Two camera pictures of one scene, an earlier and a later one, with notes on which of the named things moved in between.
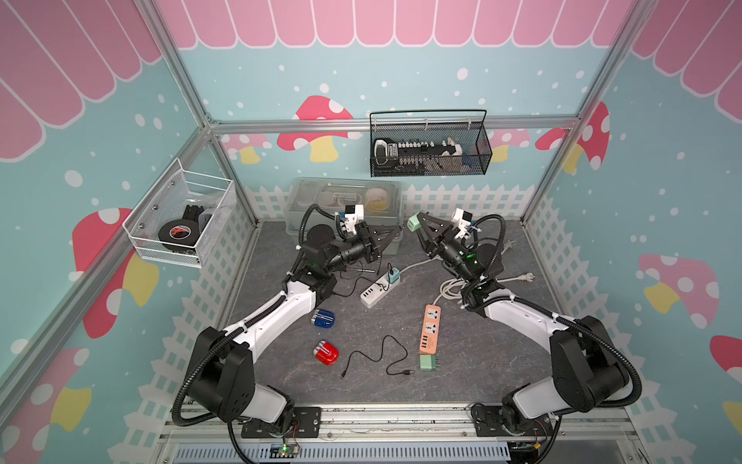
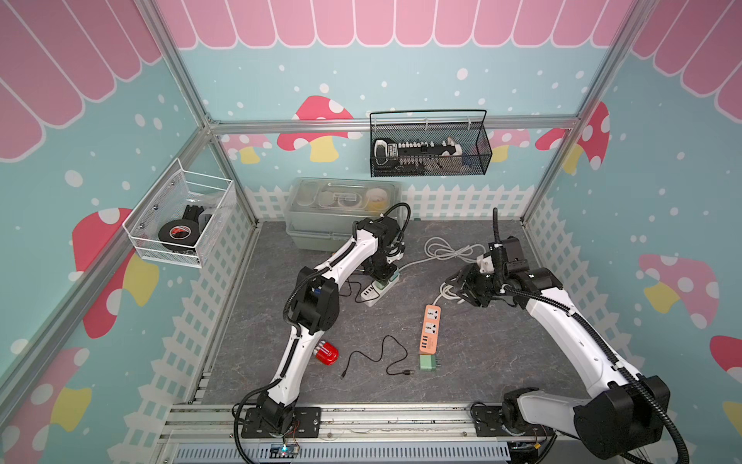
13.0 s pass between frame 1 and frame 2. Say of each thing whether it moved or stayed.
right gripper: moved
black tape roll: stayed
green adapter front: stayed
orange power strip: stayed
